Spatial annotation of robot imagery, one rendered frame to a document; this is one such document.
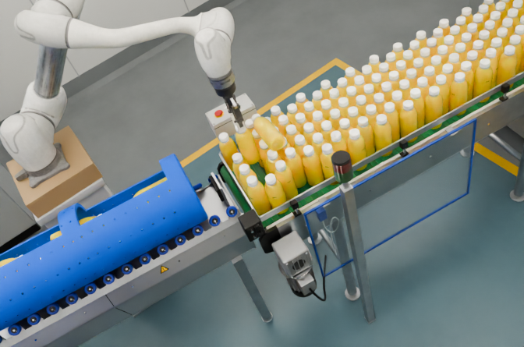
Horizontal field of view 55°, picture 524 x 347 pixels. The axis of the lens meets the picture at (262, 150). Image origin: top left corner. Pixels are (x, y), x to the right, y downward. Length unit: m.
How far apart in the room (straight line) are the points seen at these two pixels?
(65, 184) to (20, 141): 0.26
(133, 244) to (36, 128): 0.67
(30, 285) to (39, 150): 0.59
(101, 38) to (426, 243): 2.00
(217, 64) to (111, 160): 2.37
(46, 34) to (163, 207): 0.69
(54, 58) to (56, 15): 0.33
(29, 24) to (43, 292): 0.90
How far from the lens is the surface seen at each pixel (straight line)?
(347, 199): 1.81
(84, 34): 1.78
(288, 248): 1.97
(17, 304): 1.99
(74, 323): 2.16
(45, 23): 1.81
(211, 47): 1.67
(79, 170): 2.29
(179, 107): 4.09
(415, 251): 2.91
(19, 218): 3.70
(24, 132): 2.21
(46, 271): 1.92
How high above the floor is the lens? 2.52
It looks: 46 degrees down
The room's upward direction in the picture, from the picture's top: 19 degrees counter-clockwise
